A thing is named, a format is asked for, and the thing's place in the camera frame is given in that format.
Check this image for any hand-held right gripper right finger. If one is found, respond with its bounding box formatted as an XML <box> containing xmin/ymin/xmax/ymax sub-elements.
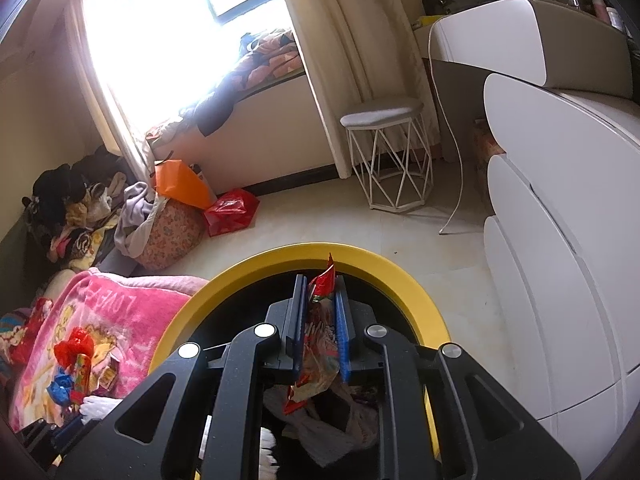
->
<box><xmin>335</xmin><ymin>274</ymin><xmax>583</xmax><ymax>480</ymax></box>

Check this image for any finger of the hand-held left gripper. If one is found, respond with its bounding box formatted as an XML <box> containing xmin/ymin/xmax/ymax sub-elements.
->
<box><xmin>50</xmin><ymin>412</ymin><xmax>88</xmax><ymax>451</ymax></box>

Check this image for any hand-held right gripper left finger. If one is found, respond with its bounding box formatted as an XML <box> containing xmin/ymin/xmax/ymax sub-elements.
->
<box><xmin>50</xmin><ymin>274</ymin><xmax>308</xmax><ymax>480</ymax></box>

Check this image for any red snack wrapper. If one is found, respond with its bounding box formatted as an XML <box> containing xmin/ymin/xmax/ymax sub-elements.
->
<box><xmin>282</xmin><ymin>252</ymin><xmax>346</xmax><ymax>416</ymax></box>

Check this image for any white tissue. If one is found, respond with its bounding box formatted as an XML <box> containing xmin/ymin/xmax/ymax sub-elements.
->
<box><xmin>80</xmin><ymin>395</ymin><xmax>124</xmax><ymax>422</ymax></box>

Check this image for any yellow rimmed black bin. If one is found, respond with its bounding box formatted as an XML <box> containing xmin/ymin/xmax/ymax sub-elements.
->
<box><xmin>147</xmin><ymin>242</ymin><xmax>453</xmax><ymax>480</ymax></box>

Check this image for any blue wrapper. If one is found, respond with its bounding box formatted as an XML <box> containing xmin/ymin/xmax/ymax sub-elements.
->
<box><xmin>46</xmin><ymin>367</ymin><xmax>76</xmax><ymax>404</ymax></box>

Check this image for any red yellow snack packet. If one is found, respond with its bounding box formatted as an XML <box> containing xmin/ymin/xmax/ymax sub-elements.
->
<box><xmin>72</xmin><ymin>353</ymin><xmax>94</xmax><ymax>404</ymax></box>

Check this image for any gold candy wrapper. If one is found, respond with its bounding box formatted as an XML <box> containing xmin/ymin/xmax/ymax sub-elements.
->
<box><xmin>97</xmin><ymin>360</ymin><xmax>121</xmax><ymax>391</ymax></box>

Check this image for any shiny red wrapper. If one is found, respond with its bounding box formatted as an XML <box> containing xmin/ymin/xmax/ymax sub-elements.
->
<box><xmin>54</xmin><ymin>327</ymin><xmax>96</xmax><ymax>366</ymax></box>

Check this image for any red cloth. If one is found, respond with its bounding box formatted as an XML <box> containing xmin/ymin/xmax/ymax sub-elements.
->
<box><xmin>10</xmin><ymin>297</ymin><xmax>54</xmax><ymax>366</ymax></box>

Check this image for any colourful printed quilt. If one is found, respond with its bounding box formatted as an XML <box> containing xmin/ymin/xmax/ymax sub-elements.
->
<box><xmin>0</xmin><ymin>310</ymin><xmax>32</xmax><ymax>363</ymax></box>

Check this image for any red plastic bag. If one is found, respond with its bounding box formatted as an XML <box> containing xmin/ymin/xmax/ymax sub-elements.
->
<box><xmin>203</xmin><ymin>188</ymin><xmax>261</xmax><ymax>237</ymax></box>

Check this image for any pink printed blanket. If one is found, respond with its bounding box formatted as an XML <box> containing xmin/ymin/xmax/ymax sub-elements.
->
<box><xmin>7</xmin><ymin>267</ymin><xmax>211</xmax><ymax>433</ymax></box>

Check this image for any floral laundry basket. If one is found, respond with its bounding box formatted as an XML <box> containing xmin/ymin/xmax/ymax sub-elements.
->
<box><xmin>135</xmin><ymin>200</ymin><xmax>207</xmax><ymax>271</ymax></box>

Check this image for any orange paper bag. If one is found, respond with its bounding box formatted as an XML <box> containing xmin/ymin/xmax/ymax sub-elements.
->
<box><xmin>154</xmin><ymin>159</ymin><xmax>216</xmax><ymax>210</ymax></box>

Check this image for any white window seat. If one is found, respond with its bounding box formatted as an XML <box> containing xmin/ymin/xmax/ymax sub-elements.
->
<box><xmin>150</xmin><ymin>70</ymin><xmax>347</xmax><ymax>197</ymax></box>

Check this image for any pale lavender garment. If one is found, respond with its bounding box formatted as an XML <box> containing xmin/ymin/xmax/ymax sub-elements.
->
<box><xmin>114</xmin><ymin>182</ymin><xmax>169</xmax><ymax>256</ymax></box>

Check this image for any grey bed headboard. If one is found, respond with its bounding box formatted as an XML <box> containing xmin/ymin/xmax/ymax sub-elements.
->
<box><xmin>0</xmin><ymin>205</ymin><xmax>37</xmax><ymax>273</ymax></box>

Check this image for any pile of clothes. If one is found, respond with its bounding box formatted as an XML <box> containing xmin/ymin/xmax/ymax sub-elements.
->
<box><xmin>22</xmin><ymin>145</ymin><xmax>151</xmax><ymax>272</ymax></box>

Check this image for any small heap of clothes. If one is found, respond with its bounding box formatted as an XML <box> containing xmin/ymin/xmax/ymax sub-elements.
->
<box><xmin>145</xmin><ymin>115</ymin><xmax>186</xmax><ymax>142</ymax></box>

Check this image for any patterned box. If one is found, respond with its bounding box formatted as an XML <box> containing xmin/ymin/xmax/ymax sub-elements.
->
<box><xmin>472</xmin><ymin>119</ymin><xmax>507</xmax><ymax>172</ymax></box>

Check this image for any white drawer chest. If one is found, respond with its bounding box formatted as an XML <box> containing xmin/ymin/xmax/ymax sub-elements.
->
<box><xmin>482</xmin><ymin>72</ymin><xmax>640</xmax><ymax>422</ymax></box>

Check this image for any orange patterned quilt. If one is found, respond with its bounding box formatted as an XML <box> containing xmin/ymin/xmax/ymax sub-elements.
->
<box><xmin>235</xmin><ymin>30</ymin><xmax>306</xmax><ymax>92</ymax></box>

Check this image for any beige curtain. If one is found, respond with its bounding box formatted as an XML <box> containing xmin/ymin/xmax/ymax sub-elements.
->
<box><xmin>270</xmin><ymin>0</ymin><xmax>441</xmax><ymax>179</ymax></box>
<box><xmin>70</xmin><ymin>0</ymin><xmax>157</xmax><ymax>182</ymax></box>

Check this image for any window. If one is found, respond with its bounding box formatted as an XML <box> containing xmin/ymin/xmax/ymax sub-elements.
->
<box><xmin>84</xmin><ymin>0</ymin><xmax>296</xmax><ymax>121</ymax></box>

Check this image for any white vanity desk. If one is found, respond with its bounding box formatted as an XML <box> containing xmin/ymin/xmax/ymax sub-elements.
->
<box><xmin>430</xmin><ymin>0</ymin><xmax>640</xmax><ymax>102</ymax></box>

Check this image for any white wire stool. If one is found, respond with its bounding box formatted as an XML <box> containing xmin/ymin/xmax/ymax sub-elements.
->
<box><xmin>340</xmin><ymin>97</ymin><xmax>434</xmax><ymax>211</ymax></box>

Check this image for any white cable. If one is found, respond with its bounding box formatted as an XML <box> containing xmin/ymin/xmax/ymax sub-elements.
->
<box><xmin>427</xmin><ymin>22</ymin><xmax>467</xmax><ymax>236</ymax></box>

